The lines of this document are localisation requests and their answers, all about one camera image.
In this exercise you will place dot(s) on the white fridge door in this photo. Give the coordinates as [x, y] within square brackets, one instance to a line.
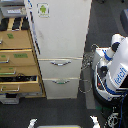
[63, 33]

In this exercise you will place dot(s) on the black white robot base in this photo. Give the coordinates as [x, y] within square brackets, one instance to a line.
[99, 67]

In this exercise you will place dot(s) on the upper fridge drawer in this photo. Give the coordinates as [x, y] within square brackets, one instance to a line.
[60, 68]

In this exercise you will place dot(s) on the fridge drawer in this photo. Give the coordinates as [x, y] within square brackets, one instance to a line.
[60, 68]
[61, 88]

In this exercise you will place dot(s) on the lower fridge drawer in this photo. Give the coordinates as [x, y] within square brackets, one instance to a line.
[61, 88]

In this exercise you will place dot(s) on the white fridge body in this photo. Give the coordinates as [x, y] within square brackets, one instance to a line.
[59, 29]

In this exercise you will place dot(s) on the wooden drawer cabinet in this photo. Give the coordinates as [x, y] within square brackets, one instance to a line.
[19, 68]

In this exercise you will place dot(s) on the green android sticker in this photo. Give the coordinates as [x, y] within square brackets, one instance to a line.
[43, 9]

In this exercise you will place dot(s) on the grey box on cabinet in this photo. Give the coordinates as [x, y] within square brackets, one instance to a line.
[13, 11]

